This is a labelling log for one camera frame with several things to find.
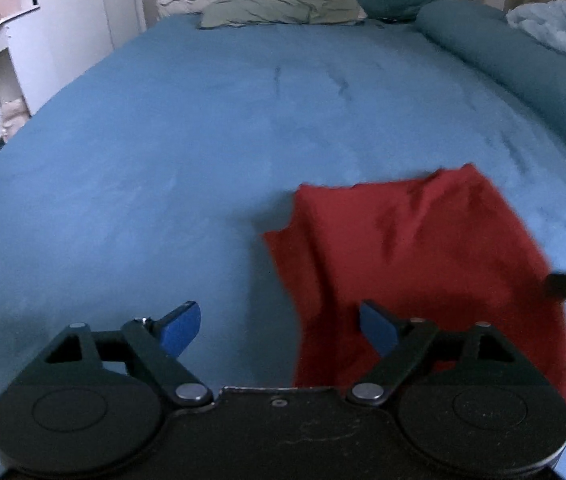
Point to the bed with blue sheet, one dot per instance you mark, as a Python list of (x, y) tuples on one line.
[(163, 150)]

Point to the grey-green pillow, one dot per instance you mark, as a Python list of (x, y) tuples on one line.
[(278, 10)]

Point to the light blue blanket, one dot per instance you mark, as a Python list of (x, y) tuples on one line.
[(563, 27)]

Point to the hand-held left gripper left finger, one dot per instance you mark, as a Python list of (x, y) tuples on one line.
[(181, 332)]

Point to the pile of bags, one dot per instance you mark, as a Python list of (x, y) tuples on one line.
[(13, 117)]

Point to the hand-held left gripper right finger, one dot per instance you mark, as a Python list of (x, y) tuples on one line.
[(378, 331)]

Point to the white and grey wardrobe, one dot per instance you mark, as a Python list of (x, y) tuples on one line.
[(78, 20)]

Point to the teal rolled duvet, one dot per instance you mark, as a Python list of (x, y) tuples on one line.
[(513, 65)]

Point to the red long-sleeved sweater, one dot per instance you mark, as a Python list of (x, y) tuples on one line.
[(413, 250)]

